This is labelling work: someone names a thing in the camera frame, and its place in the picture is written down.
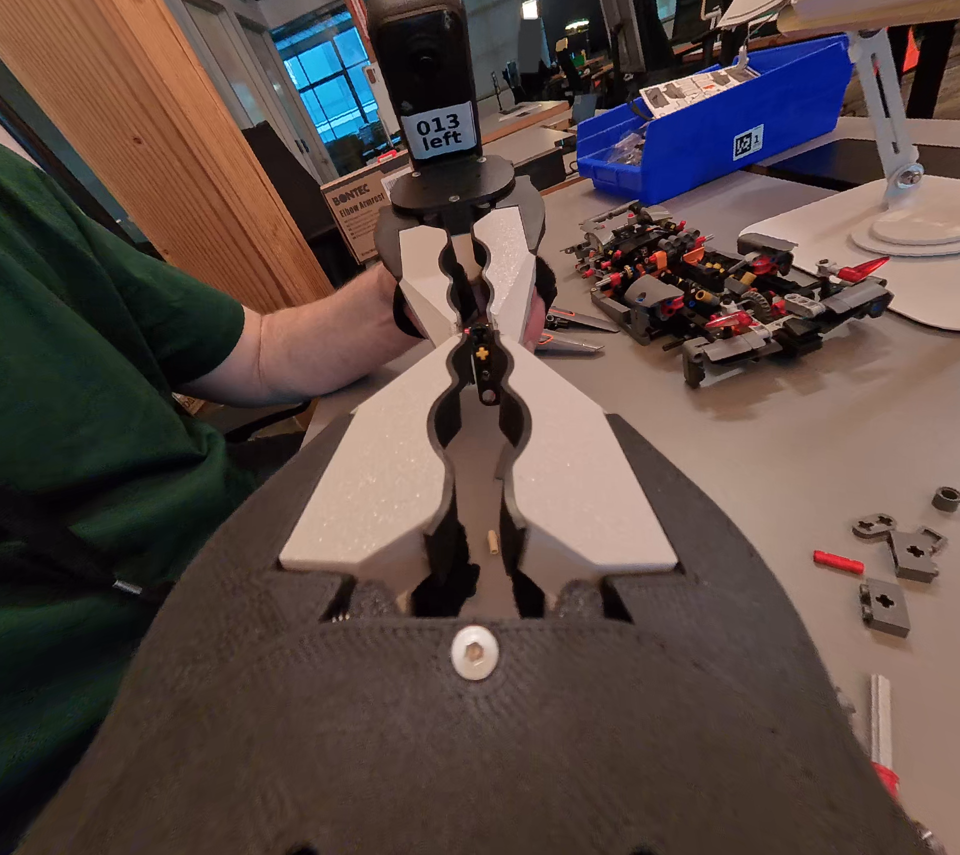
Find white sticker sheet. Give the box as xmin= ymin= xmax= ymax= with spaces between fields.
xmin=639 ymin=63 xmax=765 ymax=121

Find large grid window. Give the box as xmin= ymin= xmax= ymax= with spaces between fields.
xmin=271 ymin=24 xmax=395 ymax=147

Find brown cardboard box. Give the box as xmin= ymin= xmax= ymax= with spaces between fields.
xmin=321 ymin=172 xmax=399 ymax=265

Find clear plastic parts bags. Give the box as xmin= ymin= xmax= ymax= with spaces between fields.
xmin=602 ymin=126 xmax=652 ymax=168

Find dark upright board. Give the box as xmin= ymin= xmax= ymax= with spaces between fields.
xmin=241 ymin=120 xmax=339 ymax=264

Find partly built lego car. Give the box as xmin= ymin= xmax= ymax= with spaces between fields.
xmin=576 ymin=201 xmax=895 ymax=390

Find scattered loose lego pieces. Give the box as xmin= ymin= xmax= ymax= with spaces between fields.
xmin=813 ymin=483 xmax=960 ymax=804

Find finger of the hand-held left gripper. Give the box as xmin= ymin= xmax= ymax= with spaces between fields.
xmin=397 ymin=225 xmax=470 ymax=348
xmin=474 ymin=207 xmax=540 ymax=350

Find blue plastic parts bin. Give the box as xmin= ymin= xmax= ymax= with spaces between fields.
xmin=576 ymin=33 xmax=856 ymax=207

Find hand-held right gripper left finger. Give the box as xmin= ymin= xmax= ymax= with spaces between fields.
xmin=277 ymin=333 xmax=472 ymax=615

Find black bent lego beam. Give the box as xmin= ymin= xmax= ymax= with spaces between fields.
xmin=466 ymin=333 xmax=502 ymax=408

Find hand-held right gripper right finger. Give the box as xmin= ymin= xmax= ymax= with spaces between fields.
xmin=489 ymin=331 xmax=680 ymax=616

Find black equipment case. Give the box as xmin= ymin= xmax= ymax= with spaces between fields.
xmin=501 ymin=146 xmax=567 ymax=200

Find person's left forearm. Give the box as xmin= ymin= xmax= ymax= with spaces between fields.
xmin=176 ymin=262 xmax=410 ymax=410

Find white book stand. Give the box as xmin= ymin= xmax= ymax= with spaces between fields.
xmin=738 ymin=0 xmax=960 ymax=333

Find black computer monitor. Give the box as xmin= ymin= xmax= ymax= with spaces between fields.
xmin=536 ymin=0 xmax=648 ymax=80

